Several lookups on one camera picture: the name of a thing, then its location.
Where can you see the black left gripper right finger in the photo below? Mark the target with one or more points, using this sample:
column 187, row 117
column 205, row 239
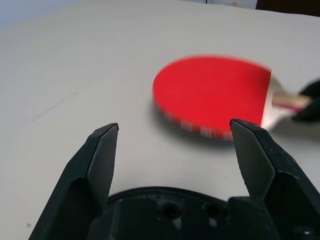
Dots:
column 280, row 180

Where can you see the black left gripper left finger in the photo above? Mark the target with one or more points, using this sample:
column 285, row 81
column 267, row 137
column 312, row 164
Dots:
column 75, row 180

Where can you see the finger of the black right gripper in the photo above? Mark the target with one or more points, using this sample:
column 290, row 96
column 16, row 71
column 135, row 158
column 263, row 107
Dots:
column 313, row 90
column 311, row 112

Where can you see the red ping-pong paddle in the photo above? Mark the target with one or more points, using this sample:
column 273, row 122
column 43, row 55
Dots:
column 207, row 95

